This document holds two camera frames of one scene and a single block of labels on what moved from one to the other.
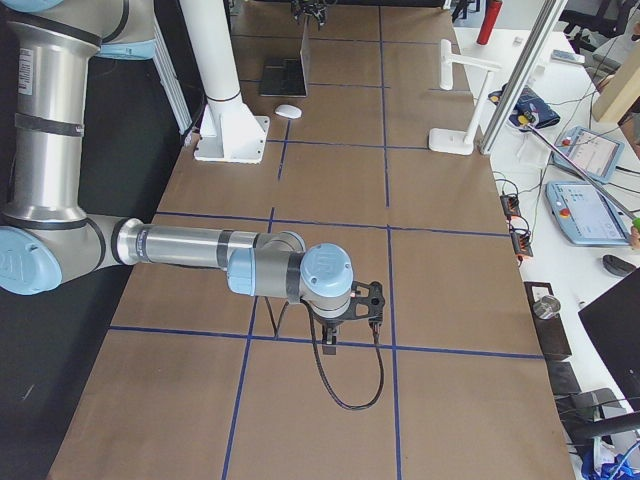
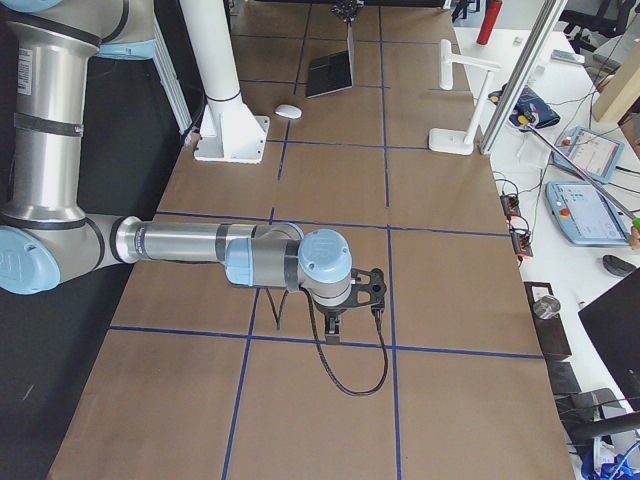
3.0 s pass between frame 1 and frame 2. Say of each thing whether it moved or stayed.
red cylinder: stayed
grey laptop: moved
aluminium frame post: stayed
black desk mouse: stayed
